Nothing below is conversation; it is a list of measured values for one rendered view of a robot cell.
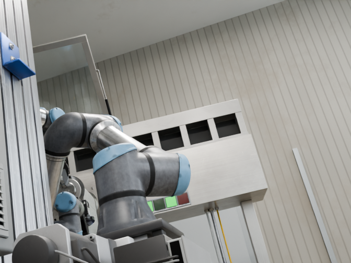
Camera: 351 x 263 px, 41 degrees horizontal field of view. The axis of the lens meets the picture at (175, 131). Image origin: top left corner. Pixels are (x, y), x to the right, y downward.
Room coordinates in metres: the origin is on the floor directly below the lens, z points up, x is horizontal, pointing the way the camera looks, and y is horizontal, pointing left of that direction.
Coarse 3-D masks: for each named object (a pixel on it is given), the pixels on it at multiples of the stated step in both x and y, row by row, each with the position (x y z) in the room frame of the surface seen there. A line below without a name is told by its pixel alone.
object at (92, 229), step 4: (88, 208) 2.02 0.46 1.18; (92, 208) 2.11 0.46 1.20; (92, 212) 2.10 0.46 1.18; (96, 212) 2.19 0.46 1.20; (96, 216) 2.17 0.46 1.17; (96, 220) 2.15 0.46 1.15; (92, 224) 2.06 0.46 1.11; (96, 224) 2.14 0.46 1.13; (88, 228) 1.96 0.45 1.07; (92, 228) 2.04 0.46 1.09; (96, 228) 2.13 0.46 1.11; (92, 232) 2.03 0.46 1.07; (96, 232) 2.11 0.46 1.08
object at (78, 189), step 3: (69, 180) 1.94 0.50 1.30; (72, 180) 1.94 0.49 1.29; (72, 183) 1.94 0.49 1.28; (75, 183) 1.94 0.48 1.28; (75, 186) 1.94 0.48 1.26; (78, 186) 1.94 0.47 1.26; (78, 189) 1.94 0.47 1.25; (57, 192) 1.94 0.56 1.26; (78, 192) 1.94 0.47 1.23; (75, 195) 1.94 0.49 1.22; (78, 195) 1.94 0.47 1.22
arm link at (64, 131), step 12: (60, 120) 1.34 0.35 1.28; (72, 120) 1.34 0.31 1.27; (48, 132) 1.35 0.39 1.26; (60, 132) 1.34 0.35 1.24; (72, 132) 1.35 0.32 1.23; (48, 144) 1.36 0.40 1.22; (60, 144) 1.36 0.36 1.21; (72, 144) 1.38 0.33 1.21; (48, 156) 1.38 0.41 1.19; (60, 156) 1.39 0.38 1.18; (48, 168) 1.41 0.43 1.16; (60, 168) 1.43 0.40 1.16; (60, 180) 1.48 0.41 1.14
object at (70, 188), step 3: (69, 183) 1.93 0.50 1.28; (66, 186) 1.93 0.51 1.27; (69, 186) 1.93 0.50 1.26; (72, 186) 1.93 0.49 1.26; (60, 189) 1.93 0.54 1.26; (63, 189) 1.93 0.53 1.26; (66, 189) 1.93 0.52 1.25; (69, 189) 1.93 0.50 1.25; (72, 189) 1.93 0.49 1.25; (75, 189) 1.93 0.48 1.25; (60, 192) 1.93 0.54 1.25; (69, 192) 1.93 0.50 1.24; (72, 192) 1.93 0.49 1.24; (75, 192) 1.94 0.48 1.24
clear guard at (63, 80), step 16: (64, 48) 1.95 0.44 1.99; (80, 48) 1.97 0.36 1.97; (48, 64) 1.99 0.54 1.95; (64, 64) 2.01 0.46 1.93; (80, 64) 2.03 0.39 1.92; (48, 80) 2.05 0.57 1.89; (64, 80) 2.07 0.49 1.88; (80, 80) 2.09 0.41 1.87; (48, 96) 2.11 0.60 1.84; (64, 96) 2.13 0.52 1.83; (80, 96) 2.15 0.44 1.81; (96, 96) 2.16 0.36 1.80; (64, 112) 2.20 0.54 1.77; (80, 112) 2.21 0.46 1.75; (96, 112) 2.23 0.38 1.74
